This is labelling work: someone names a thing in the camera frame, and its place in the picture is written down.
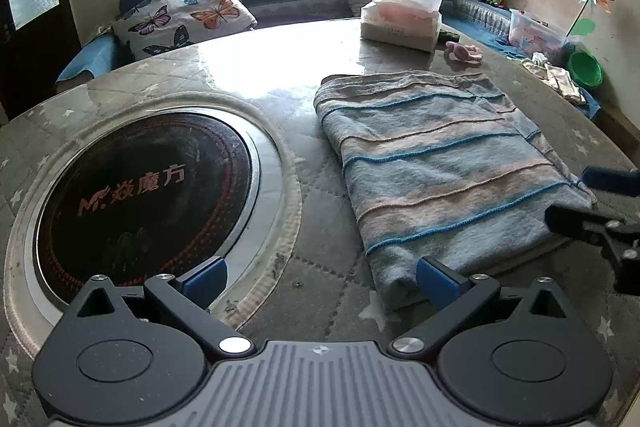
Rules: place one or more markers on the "round black induction cooktop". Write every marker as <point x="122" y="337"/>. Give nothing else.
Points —
<point x="162" y="194"/>

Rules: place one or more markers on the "butterfly print pillow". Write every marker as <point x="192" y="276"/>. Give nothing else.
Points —
<point x="155" y="27"/>

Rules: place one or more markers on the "blue pink striped garment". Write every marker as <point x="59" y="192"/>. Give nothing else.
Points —
<point x="446" y="167"/>

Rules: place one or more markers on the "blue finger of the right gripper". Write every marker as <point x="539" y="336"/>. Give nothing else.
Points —
<point x="614" y="236"/>
<point x="626" y="183"/>

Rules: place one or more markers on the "pink small toy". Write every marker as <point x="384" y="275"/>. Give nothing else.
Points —
<point x="456" y="52"/>

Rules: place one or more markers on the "black remote control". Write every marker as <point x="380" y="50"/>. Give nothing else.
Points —
<point x="448" y="36"/>

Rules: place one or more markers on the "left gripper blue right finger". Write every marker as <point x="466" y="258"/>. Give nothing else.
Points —
<point x="439" y="284"/>

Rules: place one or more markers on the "pink tissue box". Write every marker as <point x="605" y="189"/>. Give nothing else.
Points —
<point x="413" y="24"/>

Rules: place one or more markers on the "clear plastic storage box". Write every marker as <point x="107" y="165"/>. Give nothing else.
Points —
<point x="533" y="36"/>

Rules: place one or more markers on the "blue cushion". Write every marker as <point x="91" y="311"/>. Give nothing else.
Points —
<point x="97" y="57"/>

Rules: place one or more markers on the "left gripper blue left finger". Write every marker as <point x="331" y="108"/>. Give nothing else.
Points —
<point x="204" y="283"/>

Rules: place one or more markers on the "green plastic bowl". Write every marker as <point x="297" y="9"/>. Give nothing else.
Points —
<point x="585" y="69"/>

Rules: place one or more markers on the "dark wooden door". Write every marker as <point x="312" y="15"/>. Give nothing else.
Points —
<point x="38" y="39"/>

